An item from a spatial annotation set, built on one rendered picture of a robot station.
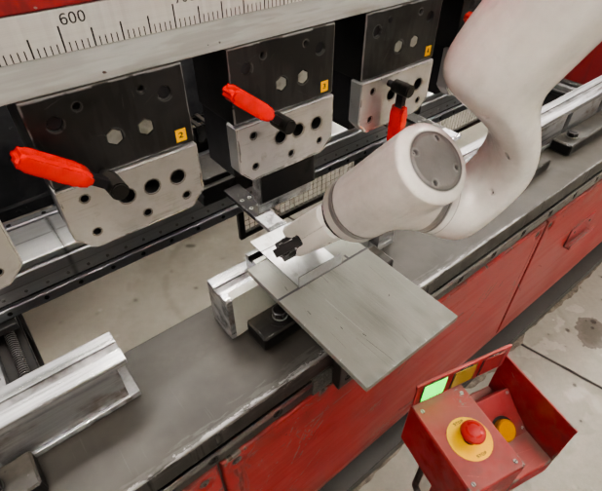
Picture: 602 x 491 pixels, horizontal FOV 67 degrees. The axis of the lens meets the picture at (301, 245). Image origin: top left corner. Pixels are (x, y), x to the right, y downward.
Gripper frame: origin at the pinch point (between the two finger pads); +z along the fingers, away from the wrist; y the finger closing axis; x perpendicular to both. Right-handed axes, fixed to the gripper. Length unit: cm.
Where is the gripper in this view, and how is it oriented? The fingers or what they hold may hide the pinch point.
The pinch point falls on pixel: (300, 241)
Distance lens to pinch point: 71.0
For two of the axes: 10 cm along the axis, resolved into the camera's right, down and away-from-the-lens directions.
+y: -7.8, 4.2, -4.7
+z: -4.0, 2.3, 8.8
